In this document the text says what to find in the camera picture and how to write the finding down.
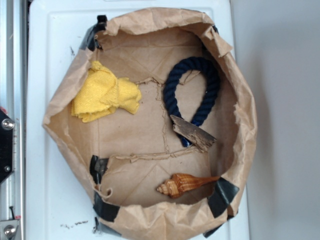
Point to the orange spiral seashell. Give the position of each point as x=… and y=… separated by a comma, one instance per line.
x=180, y=183

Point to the brown paper bag tray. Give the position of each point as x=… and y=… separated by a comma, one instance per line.
x=183, y=67

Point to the aluminium frame rail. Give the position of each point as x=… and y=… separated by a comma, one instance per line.
x=12, y=99

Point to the brown wood bark piece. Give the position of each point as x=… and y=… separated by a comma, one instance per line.
x=192, y=133

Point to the black metal bracket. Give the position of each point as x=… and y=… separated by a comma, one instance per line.
x=6, y=145

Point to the yellow cloth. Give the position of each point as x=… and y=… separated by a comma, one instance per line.
x=103, y=93

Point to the white plastic board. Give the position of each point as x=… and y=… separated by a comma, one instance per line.
x=56, y=205

